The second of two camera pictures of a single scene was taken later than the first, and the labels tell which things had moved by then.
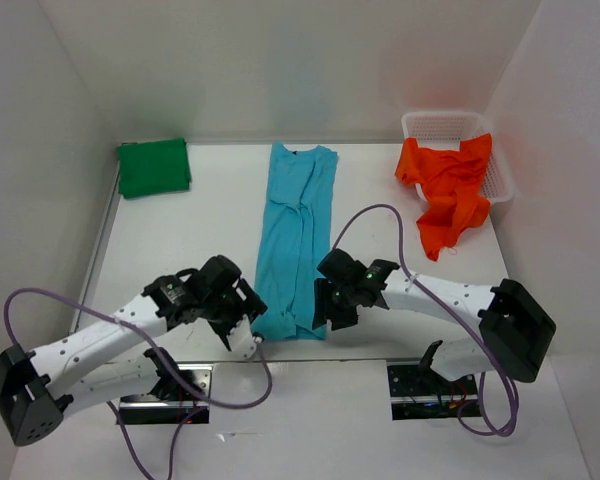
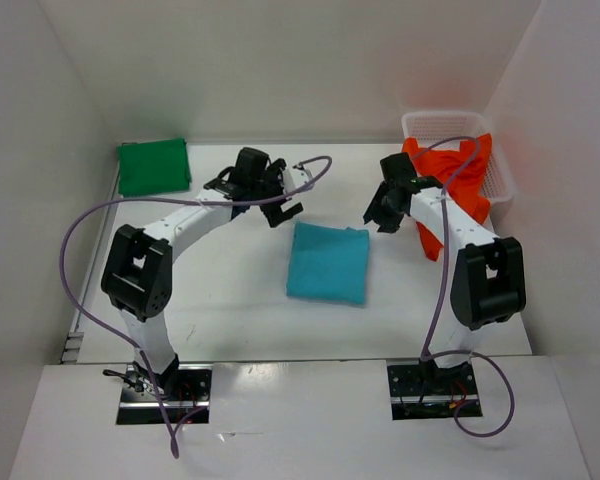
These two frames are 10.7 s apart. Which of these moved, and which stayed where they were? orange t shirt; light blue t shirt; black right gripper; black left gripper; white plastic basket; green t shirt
Moved: black right gripper; black left gripper; light blue t shirt
Stayed: green t shirt; orange t shirt; white plastic basket
